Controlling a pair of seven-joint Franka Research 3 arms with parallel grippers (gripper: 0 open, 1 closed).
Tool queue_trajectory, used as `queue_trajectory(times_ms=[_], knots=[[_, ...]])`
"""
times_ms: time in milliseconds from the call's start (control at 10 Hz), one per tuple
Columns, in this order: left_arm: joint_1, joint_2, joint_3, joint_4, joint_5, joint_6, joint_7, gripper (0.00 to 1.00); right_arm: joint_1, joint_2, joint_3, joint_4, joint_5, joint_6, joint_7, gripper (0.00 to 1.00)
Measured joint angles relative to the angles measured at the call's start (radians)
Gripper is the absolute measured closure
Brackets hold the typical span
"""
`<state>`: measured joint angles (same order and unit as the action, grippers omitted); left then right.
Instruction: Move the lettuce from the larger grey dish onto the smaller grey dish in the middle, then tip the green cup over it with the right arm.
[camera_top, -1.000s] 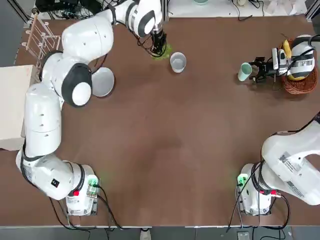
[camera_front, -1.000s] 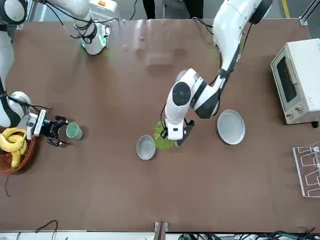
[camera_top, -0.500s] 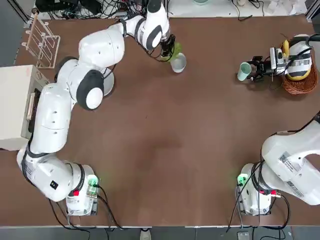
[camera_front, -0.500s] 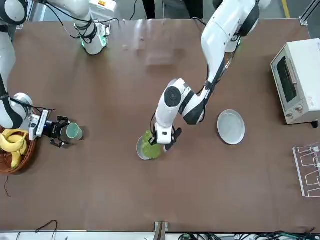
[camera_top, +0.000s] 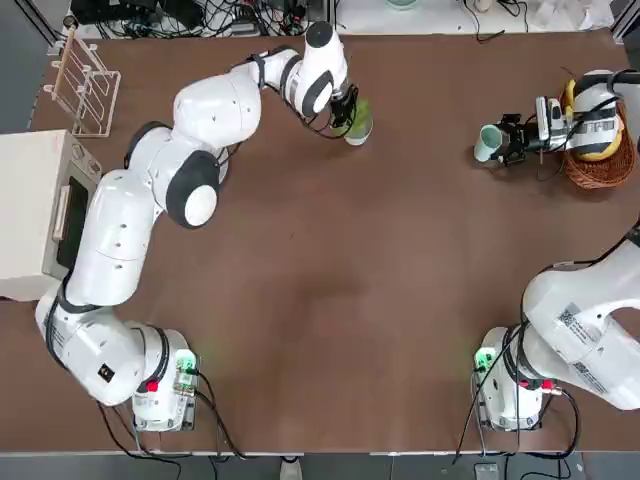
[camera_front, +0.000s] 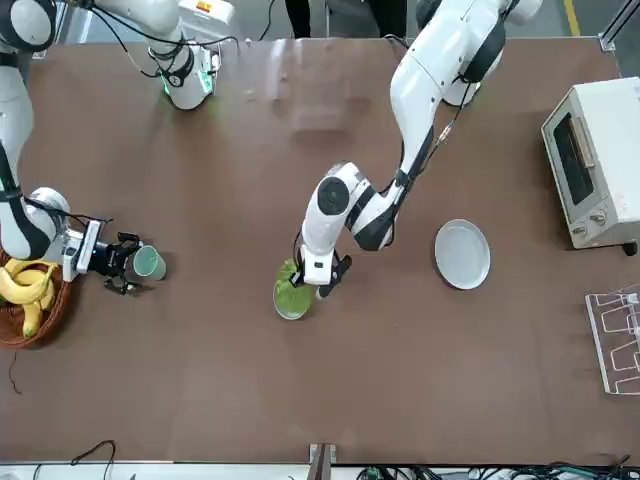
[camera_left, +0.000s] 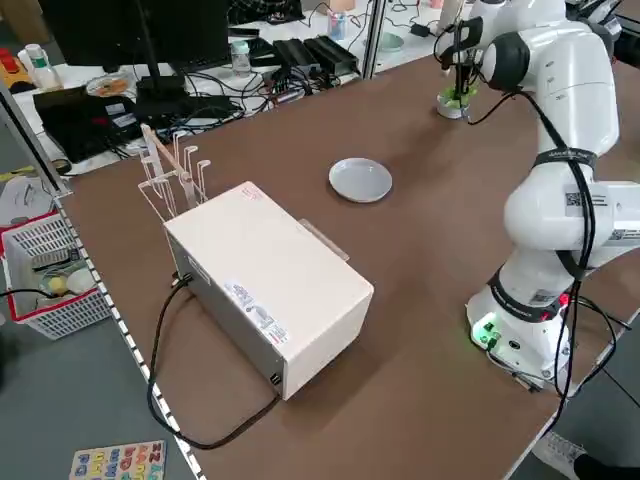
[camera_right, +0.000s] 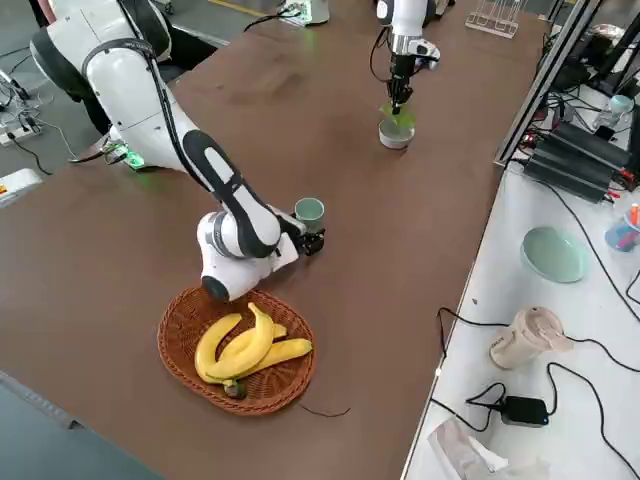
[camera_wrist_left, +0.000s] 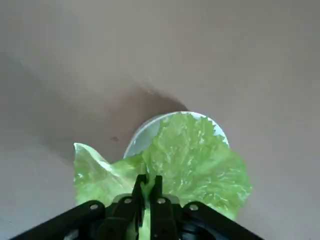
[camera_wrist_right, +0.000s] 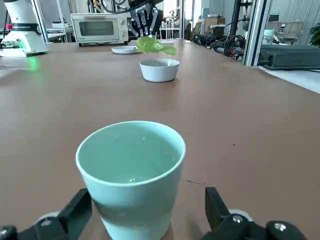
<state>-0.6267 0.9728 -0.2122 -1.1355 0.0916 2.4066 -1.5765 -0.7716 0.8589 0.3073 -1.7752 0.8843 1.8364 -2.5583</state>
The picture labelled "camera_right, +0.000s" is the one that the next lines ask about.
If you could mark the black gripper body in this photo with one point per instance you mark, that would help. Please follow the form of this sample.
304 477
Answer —
402 65
292 223

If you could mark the green cup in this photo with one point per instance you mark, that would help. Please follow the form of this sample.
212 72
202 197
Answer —
309 212

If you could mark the green lettuce leaf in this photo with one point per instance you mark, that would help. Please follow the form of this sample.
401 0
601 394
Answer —
402 117

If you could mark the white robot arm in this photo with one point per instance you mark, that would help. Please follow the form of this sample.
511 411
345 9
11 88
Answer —
405 20
145 115

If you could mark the pale green dish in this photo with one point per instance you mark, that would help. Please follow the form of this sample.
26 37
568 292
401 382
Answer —
552 255

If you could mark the clear pen cup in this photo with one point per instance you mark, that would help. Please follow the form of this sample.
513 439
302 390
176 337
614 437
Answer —
622 235

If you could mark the yellow banana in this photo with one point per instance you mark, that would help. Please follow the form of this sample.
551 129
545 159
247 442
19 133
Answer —
290 348
207 345
279 331
255 340

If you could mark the clear acrylic rack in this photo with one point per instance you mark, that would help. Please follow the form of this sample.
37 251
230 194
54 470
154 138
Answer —
492 20

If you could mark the green base circuit board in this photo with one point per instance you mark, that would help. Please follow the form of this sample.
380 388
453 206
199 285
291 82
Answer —
300 10
127 159

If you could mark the brown wicker basket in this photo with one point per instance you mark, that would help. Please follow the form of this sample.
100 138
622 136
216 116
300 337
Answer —
180 320

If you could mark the thin brown twig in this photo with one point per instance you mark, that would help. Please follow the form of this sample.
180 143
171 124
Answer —
325 413

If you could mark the black power supply unit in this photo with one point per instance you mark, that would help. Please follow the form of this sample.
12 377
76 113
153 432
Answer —
580 160

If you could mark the light blue bottle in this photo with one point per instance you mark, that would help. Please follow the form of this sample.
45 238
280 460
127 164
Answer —
617 110

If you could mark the beige tumbler with lid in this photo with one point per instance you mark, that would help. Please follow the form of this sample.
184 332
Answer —
520 340

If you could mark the clear plastic bag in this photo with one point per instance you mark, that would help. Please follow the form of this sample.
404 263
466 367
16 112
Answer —
460 450

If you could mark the black power adapter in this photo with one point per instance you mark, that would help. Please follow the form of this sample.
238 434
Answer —
525 411

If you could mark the white control box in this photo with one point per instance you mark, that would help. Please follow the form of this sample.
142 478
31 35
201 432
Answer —
20 185

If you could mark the white power strip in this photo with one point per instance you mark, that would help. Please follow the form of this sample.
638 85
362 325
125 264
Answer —
20 136

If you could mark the aluminium frame post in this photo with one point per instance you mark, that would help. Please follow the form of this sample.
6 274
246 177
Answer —
540 85

